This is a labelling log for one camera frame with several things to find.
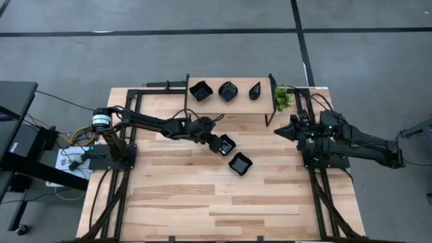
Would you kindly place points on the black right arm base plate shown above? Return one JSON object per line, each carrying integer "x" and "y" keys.
{"x": 337, "y": 163}

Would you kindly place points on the white printed paper sheet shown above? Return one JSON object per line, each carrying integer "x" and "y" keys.
{"x": 65, "y": 160}

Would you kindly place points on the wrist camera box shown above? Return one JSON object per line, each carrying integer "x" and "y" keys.
{"x": 303, "y": 119}
{"x": 182, "y": 125}

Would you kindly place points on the black power adapter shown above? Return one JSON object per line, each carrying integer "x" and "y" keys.
{"x": 75, "y": 165}

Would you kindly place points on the grey metal stand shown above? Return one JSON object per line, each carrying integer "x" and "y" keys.
{"x": 418, "y": 130}

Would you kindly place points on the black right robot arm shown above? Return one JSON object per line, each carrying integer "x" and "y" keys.
{"x": 361, "y": 141}

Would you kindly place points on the black thin table leg frame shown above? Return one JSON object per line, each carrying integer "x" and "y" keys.
{"x": 186, "y": 94}

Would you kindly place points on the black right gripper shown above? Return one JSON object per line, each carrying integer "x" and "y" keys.
{"x": 308, "y": 131}

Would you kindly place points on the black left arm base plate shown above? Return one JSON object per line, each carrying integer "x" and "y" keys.
{"x": 101, "y": 163}

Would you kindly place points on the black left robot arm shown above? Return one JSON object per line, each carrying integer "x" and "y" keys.
{"x": 148, "y": 123}

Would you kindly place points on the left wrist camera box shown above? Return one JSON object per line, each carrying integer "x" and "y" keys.
{"x": 182, "y": 125}

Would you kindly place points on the black desk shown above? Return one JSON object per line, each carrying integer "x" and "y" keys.
{"x": 17, "y": 101}

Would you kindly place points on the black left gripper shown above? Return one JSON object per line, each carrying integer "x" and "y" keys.
{"x": 202, "y": 128}

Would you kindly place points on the white power strip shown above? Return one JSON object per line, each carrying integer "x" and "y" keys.
{"x": 54, "y": 184}

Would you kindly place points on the black aluminium frame rails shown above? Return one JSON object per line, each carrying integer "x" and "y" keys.
{"x": 130, "y": 189}

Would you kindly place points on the light wooden table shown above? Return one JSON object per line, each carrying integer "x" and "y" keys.
{"x": 236, "y": 104}

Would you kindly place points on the small black edge bracket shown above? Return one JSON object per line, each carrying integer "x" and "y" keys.
{"x": 260, "y": 239}
{"x": 171, "y": 239}

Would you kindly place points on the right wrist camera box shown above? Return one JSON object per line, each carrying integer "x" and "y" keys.
{"x": 303, "y": 119}

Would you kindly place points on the black thin metal strut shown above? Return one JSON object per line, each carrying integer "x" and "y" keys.
{"x": 271, "y": 101}

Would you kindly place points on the black square dish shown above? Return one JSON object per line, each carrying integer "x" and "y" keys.
{"x": 240, "y": 163}

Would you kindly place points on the black table frame rail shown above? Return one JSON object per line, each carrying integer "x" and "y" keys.
{"x": 319, "y": 192}

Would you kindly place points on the black computer box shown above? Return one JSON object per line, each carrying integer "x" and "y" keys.
{"x": 25, "y": 141}

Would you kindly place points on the black computer tower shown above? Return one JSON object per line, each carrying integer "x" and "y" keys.
{"x": 167, "y": 84}

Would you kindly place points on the green plant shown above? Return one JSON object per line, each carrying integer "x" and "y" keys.
{"x": 283, "y": 98}

